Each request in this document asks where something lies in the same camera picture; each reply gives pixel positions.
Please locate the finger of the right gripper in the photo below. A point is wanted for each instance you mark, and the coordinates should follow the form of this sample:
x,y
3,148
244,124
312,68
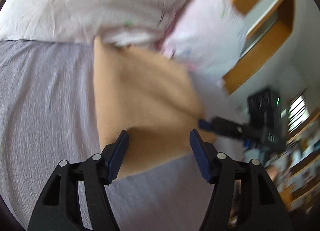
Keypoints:
x,y
227,128
206,125

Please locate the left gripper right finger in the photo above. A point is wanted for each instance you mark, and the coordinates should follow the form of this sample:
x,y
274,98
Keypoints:
x,y
261,206

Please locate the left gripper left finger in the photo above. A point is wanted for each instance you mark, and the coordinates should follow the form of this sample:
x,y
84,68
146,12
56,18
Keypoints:
x,y
58,206

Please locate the tan long-sleeve shirt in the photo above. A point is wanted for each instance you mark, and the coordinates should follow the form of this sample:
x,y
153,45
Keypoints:
x,y
150,97

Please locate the cluttered wooden shelf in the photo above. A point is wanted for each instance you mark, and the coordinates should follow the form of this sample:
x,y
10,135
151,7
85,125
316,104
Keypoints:
x,y
297,178

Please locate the right pink pillow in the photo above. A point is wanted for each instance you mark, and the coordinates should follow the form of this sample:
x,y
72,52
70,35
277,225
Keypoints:
x,y
208,38

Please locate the lavender bed sheet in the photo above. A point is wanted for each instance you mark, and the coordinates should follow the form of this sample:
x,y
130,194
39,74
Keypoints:
x,y
48,114

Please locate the left floral pillow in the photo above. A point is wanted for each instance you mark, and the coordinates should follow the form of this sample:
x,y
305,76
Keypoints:
x,y
80,21

